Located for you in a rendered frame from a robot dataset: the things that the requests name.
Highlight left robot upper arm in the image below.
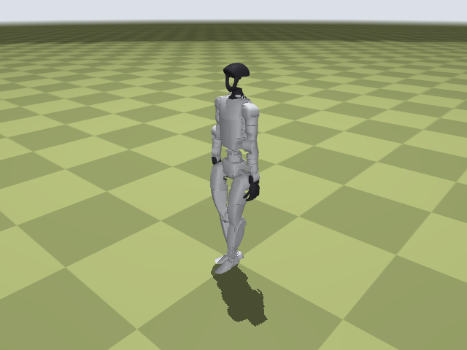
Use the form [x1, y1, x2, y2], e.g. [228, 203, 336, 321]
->
[242, 102, 260, 152]

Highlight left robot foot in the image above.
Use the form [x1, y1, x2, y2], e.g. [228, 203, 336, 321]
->
[215, 256, 239, 274]

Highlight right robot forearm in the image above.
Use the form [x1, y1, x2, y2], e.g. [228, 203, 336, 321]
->
[211, 134, 222, 162]

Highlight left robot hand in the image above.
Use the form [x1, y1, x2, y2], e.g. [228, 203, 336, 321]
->
[243, 175, 260, 201]

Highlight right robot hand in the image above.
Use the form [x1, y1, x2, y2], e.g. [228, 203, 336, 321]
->
[212, 157, 227, 180]

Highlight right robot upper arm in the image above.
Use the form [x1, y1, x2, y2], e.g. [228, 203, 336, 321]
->
[211, 96, 222, 138]

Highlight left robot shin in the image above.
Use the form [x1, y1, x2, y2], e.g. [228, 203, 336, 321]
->
[227, 219, 246, 263]

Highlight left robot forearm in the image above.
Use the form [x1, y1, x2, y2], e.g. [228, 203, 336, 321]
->
[246, 141, 260, 182]

